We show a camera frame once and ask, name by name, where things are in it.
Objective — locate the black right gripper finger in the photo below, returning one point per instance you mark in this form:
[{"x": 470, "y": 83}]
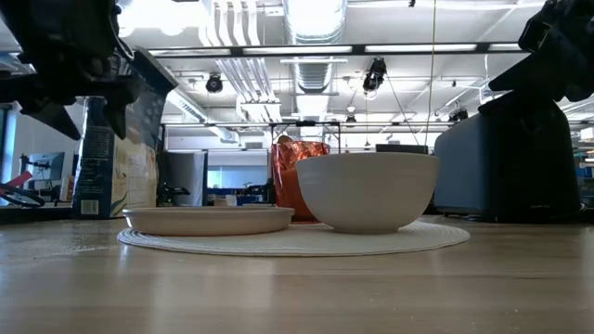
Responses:
[
  {"x": 557, "y": 74},
  {"x": 520, "y": 102}
]

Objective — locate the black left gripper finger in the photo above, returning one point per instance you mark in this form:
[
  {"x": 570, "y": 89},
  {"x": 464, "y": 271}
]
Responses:
[
  {"x": 121, "y": 99},
  {"x": 58, "y": 118}
]

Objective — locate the blue cereal box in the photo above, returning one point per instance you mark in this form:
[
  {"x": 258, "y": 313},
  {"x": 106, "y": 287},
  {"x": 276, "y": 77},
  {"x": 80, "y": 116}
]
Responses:
[{"x": 125, "y": 176}]

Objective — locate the beige ceramic plate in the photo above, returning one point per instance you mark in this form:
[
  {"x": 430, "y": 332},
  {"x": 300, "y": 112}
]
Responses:
[{"x": 209, "y": 222}]

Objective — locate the white ceramic bowl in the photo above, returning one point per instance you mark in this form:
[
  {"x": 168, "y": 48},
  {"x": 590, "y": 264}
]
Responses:
[{"x": 371, "y": 195}]

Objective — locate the copper orange faceted tumbler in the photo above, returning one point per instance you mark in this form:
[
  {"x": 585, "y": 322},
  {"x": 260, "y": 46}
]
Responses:
[{"x": 287, "y": 185}]

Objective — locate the white round woven placemat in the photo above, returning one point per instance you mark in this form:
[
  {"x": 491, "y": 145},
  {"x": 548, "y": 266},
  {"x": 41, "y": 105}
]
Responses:
[{"x": 278, "y": 243}]

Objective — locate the background black robot arm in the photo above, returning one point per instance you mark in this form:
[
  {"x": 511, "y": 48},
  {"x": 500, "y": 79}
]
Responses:
[
  {"x": 171, "y": 191},
  {"x": 260, "y": 191}
]

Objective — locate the background computer monitor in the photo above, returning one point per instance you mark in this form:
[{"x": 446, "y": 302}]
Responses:
[{"x": 46, "y": 166}]

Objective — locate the red and black wheel device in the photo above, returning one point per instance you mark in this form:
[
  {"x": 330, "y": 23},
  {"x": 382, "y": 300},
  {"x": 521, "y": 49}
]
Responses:
[{"x": 21, "y": 178}]

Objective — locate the black toaster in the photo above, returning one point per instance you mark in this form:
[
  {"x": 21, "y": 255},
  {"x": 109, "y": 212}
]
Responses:
[{"x": 464, "y": 176}]

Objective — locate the black ceiling spotlight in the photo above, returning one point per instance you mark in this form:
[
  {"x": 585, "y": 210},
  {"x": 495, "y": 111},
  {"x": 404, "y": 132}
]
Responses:
[
  {"x": 375, "y": 74},
  {"x": 214, "y": 84}
]

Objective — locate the black flat screen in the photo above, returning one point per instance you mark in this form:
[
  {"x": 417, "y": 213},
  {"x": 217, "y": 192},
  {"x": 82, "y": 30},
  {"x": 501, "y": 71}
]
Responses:
[{"x": 401, "y": 148}]

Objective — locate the black table frame rail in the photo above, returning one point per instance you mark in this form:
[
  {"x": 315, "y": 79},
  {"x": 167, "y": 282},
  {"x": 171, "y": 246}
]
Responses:
[{"x": 46, "y": 213}]

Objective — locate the background black workbench frame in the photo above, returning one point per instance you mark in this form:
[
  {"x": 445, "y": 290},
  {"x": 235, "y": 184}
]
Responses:
[{"x": 232, "y": 124}]

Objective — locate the silver ventilation duct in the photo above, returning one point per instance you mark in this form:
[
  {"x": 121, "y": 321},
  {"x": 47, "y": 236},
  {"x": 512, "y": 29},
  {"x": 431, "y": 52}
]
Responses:
[{"x": 315, "y": 28}]

